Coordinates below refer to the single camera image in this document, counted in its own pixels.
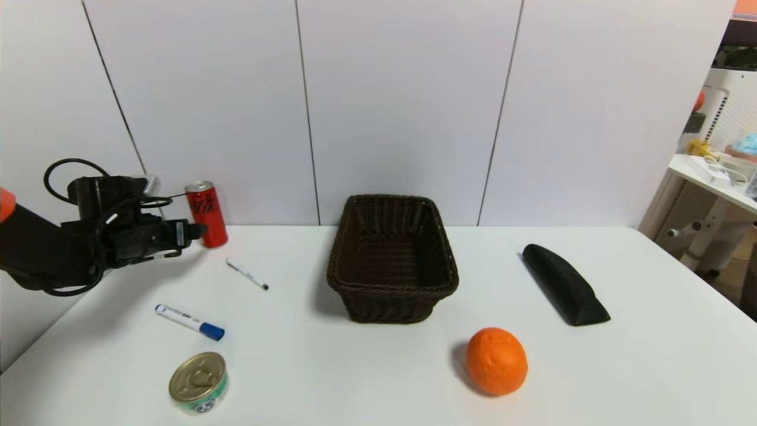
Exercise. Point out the yellow small object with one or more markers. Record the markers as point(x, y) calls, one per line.
point(701, 148)

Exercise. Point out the thin white pen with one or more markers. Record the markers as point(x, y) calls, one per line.
point(247, 274)

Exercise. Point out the white side desk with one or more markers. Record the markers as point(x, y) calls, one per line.
point(709, 183)

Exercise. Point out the orange fruit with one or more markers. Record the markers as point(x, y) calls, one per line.
point(497, 361)

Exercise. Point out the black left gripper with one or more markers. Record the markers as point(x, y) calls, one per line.
point(178, 234)

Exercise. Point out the tin can green label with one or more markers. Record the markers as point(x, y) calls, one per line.
point(199, 383)

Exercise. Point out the red soda can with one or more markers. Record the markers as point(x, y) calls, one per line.
point(208, 216)

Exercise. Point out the light blue object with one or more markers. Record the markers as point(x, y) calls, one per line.
point(746, 145)

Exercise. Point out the white marker blue cap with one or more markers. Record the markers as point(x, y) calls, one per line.
point(188, 322)

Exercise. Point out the brown wicker basket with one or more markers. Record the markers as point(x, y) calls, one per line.
point(391, 260)

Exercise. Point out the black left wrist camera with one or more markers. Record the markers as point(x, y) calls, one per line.
point(106, 195)

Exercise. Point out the white pegboard stand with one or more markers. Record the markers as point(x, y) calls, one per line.
point(730, 106)

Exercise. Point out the black glasses case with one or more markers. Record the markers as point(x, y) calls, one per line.
point(565, 284)

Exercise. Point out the white power adapter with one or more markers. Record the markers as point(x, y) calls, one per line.
point(712, 170)

